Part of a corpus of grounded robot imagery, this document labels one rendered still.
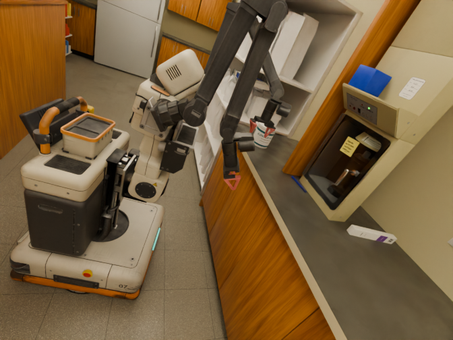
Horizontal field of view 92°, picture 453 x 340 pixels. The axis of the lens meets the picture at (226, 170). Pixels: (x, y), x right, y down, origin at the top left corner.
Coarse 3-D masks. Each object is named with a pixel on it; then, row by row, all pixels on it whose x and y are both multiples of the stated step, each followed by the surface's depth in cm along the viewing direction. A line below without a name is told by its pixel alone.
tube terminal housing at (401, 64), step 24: (384, 72) 97; (408, 72) 88; (432, 72) 80; (384, 96) 95; (432, 96) 79; (360, 120) 104; (432, 120) 85; (408, 144) 90; (384, 168) 95; (312, 192) 123; (360, 192) 102; (336, 216) 110
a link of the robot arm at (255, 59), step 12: (276, 12) 59; (264, 24) 62; (276, 24) 61; (264, 36) 65; (252, 48) 67; (264, 48) 67; (252, 60) 68; (264, 60) 70; (252, 72) 70; (240, 84) 72; (252, 84) 72; (240, 96) 74; (228, 108) 77; (240, 108) 76; (228, 120) 78
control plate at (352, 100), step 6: (348, 96) 103; (354, 96) 98; (348, 102) 105; (354, 102) 100; (360, 102) 96; (348, 108) 107; (360, 108) 98; (366, 108) 94; (372, 108) 90; (360, 114) 100; (366, 114) 96; (372, 114) 92; (372, 120) 94
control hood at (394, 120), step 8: (344, 88) 102; (352, 88) 98; (344, 96) 105; (360, 96) 94; (368, 96) 90; (344, 104) 108; (376, 104) 87; (384, 104) 83; (392, 104) 80; (352, 112) 106; (384, 112) 85; (392, 112) 81; (400, 112) 79; (408, 112) 80; (384, 120) 87; (392, 120) 83; (400, 120) 81; (408, 120) 82; (384, 128) 89; (392, 128) 85; (400, 128) 84; (400, 136) 86
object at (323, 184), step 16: (336, 128) 114; (352, 128) 106; (368, 128) 98; (336, 144) 112; (368, 144) 97; (384, 144) 90; (320, 160) 121; (336, 160) 111; (352, 160) 103; (368, 160) 96; (304, 176) 130; (320, 176) 119; (336, 176) 109; (352, 176) 101; (320, 192) 117; (336, 192) 107
